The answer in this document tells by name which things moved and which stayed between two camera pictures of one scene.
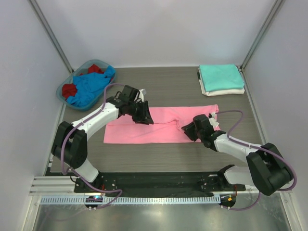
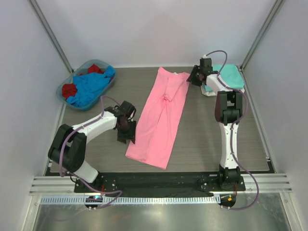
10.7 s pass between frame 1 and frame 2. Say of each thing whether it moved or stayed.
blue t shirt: stayed
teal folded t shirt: stayed
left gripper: moved
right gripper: moved
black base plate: stayed
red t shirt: stayed
